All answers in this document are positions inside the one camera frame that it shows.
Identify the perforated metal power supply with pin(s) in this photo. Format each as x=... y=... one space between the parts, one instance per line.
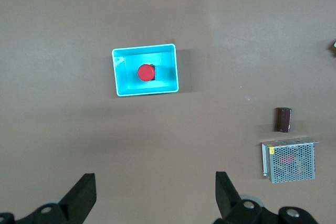
x=291 y=161

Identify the white object at edge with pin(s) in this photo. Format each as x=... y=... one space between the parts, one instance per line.
x=334 y=44

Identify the turquoise plastic bin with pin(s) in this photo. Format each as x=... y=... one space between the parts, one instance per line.
x=145 y=69

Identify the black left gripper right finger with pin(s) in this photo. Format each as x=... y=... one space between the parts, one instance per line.
x=231 y=203

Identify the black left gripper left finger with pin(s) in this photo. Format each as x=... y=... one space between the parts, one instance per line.
x=76 y=203

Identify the red mushroom push button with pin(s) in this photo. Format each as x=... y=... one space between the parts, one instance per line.
x=146 y=72

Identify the dark brown cylindrical capacitor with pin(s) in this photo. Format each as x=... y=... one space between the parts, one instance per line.
x=282 y=119

